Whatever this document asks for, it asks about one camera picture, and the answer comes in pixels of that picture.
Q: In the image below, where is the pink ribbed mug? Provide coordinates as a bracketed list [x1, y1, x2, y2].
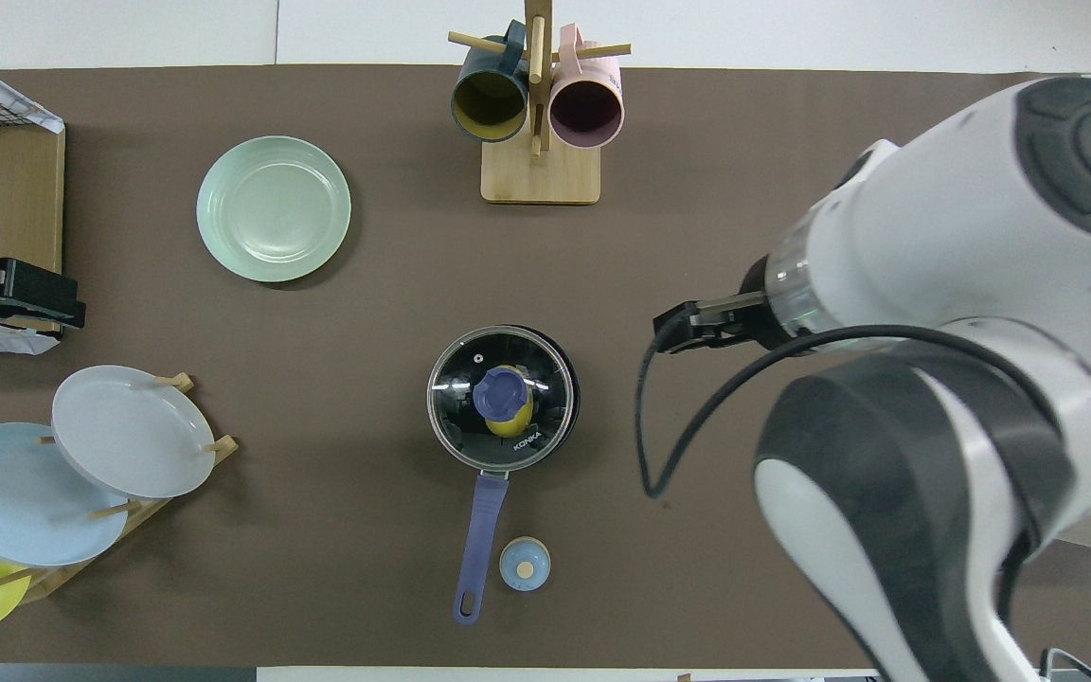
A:
[548, 24, 625, 150]

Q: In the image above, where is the dark blue handled pot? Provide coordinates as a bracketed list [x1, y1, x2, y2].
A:
[432, 325, 581, 626]

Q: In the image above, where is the wooden plate rack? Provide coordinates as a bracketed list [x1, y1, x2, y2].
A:
[0, 372, 240, 604]

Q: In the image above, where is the light blue plate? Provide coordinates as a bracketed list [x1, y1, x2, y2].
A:
[0, 422, 130, 568]

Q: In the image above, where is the light green plate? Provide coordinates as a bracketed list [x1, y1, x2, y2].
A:
[196, 135, 353, 284]

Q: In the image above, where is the wooden mug tree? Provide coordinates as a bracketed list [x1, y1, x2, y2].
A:
[448, 0, 632, 206]

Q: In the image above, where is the wooden shelf with wire basket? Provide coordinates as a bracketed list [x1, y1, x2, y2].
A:
[0, 71, 66, 334]

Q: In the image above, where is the grey plate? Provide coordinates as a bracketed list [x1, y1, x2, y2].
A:
[51, 365, 217, 500]

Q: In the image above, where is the dark teal mug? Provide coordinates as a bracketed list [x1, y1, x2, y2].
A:
[451, 21, 531, 144]

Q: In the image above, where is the glass lid with blue knob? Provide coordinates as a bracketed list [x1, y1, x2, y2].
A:
[427, 327, 573, 472]

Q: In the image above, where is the brown table mat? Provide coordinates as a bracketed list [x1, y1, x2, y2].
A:
[0, 64, 1091, 669]

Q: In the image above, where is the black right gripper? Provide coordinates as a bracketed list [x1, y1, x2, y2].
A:
[654, 254, 788, 355]

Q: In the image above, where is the yellow lemon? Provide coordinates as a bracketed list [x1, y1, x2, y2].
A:
[484, 365, 535, 439]

